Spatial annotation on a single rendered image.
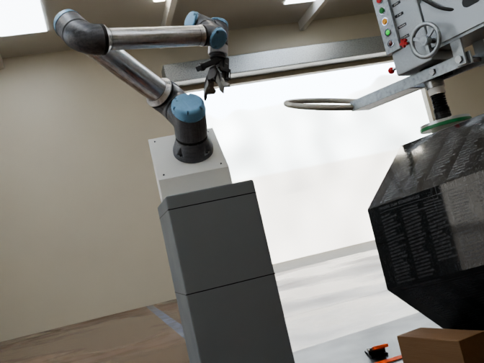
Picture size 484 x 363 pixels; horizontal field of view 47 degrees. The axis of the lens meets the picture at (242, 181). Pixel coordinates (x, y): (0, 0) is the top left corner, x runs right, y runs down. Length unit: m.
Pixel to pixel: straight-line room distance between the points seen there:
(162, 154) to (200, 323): 0.80
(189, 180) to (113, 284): 6.04
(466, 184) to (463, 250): 0.24
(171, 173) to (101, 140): 6.18
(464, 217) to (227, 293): 1.01
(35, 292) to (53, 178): 1.62
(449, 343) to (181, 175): 1.30
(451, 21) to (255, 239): 1.21
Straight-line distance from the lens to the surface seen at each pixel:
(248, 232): 2.47
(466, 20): 2.46
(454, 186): 2.08
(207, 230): 2.43
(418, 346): 2.12
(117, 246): 8.50
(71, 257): 8.51
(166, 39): 2.35
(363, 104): 2.84
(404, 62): 2.61
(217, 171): 2.56
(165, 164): 2.62
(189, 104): 2.51
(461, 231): 2.11
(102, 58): 2.42
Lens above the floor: 0.58
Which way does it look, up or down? 6 degrees up
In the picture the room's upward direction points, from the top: 13 degrees counter-clockwise
